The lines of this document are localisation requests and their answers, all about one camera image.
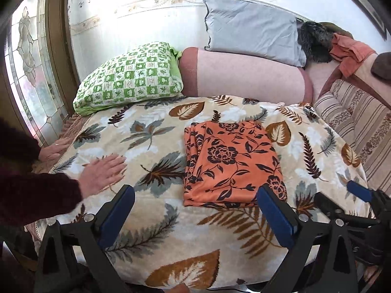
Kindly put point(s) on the person's left hand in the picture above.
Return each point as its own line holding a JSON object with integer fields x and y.
{"x": 54, "y": 151}

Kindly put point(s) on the black furry garment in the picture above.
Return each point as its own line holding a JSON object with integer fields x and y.
{"x": 316, "y": 42}

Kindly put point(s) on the striped beige quilt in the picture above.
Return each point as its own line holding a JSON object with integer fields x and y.
{"x": 364, "y": 123}

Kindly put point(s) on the dark brown cloth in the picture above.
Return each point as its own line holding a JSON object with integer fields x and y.
{"x": 381, "y": 67}

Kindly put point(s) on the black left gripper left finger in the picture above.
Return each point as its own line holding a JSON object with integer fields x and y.
{"x": 72, "y": 256}

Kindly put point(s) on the salmon orange cloth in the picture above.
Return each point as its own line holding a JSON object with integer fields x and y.
{"x": 350, "y": 53}

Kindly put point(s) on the dark red sleeve forearm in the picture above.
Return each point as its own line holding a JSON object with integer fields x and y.
{"x": 26, "y": 196}

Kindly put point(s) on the beige leaf-pattern blanket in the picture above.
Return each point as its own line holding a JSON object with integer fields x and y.
{"x": 163, "y": 242}

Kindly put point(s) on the stained glass window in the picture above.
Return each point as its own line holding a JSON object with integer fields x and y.
{"x": 30, "y": 73}

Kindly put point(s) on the orange black floral garment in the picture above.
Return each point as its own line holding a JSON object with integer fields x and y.
{"x": 226, "y": 164}

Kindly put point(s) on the person's right hand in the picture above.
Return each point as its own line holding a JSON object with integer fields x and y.
{"x": 100, "y": 174}

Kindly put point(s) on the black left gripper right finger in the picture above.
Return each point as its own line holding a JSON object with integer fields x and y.
{"x": 319, "y": 258}

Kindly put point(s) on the pink bolster cushion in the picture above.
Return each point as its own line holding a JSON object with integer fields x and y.
{"x": 208, "y": 74}

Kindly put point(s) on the green white patterned pillow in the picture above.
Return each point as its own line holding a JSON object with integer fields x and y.
{"x": 149, "y": 71}

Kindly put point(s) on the grey blue pillow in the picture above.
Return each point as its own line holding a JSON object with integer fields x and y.
{"x": 249, "y": 28}

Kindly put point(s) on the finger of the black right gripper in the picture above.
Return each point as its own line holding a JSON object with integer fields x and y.
{"x": 365, "y": 194}
{"x": 333, "y": 211}

